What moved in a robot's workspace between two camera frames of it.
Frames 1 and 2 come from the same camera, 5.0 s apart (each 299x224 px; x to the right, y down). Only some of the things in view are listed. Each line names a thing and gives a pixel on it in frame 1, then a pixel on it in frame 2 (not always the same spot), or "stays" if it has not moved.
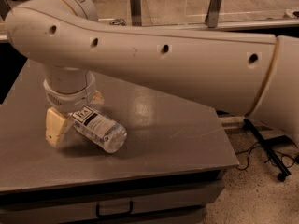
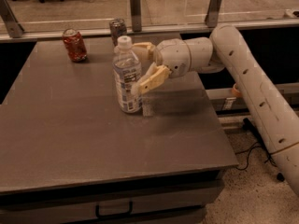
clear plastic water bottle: x=105 y=132 → x=126 y=69
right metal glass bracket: x=212 y=16 stays
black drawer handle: x=113 y=215 stays
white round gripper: x=70 y=99 → x=172 y=57
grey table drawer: x=179 y=204 stays
